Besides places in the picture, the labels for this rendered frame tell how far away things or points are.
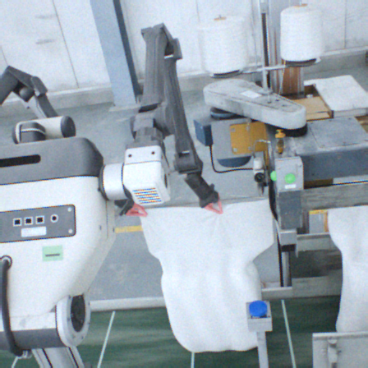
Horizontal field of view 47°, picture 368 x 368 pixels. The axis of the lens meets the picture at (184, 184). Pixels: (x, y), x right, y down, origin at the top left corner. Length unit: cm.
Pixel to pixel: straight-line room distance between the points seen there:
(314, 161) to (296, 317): 96
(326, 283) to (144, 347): 89
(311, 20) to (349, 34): 522
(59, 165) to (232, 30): 71
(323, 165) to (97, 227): 69
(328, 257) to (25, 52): 586
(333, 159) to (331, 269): 86
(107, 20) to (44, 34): 118
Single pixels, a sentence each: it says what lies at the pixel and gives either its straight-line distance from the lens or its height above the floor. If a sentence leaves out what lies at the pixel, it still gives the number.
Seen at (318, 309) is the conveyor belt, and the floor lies 38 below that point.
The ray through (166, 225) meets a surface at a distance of 162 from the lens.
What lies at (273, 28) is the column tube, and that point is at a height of 160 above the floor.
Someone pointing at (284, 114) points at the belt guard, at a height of 141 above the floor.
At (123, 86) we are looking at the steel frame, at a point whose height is 32.
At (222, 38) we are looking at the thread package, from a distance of 142.
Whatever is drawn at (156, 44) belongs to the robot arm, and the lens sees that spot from 133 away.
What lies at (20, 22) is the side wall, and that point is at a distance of 698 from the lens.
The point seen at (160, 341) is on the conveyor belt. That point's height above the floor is 38.
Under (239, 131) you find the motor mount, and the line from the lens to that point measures 164.
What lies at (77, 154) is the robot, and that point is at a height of 153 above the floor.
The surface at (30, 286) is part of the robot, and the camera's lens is 104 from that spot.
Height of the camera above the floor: 192
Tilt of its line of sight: 29 degrees down
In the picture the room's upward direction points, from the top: 11 degrees counter-clockwise
